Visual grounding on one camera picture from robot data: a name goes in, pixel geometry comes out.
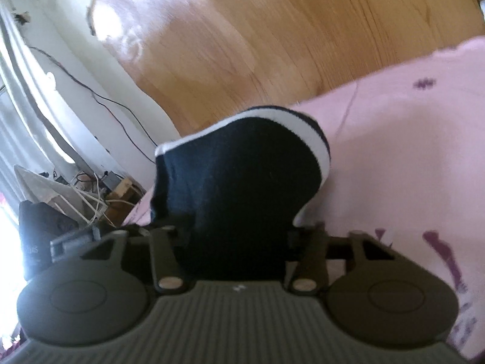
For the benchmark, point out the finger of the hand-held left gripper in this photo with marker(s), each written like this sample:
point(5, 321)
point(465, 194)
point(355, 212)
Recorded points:
point(75, 242)

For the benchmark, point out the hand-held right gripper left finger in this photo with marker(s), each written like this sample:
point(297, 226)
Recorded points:
point(163, 244)

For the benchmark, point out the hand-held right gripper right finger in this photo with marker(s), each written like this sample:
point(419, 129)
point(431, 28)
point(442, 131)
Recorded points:
point(316, 246)

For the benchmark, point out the navy garment with white trim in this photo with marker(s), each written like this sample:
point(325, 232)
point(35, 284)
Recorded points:
point(235, 182)

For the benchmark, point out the small wooden block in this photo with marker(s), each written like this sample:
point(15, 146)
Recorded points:
point(120, 190)

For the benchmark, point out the pink printed bed sheet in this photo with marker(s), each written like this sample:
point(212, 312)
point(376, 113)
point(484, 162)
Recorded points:
point(398, 140)

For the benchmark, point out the white curtain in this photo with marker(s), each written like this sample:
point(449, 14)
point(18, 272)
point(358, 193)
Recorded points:
point(22, 94)

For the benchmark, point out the wooden headboard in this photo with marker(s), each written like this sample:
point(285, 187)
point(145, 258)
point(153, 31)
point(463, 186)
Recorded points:
point(265, 26)

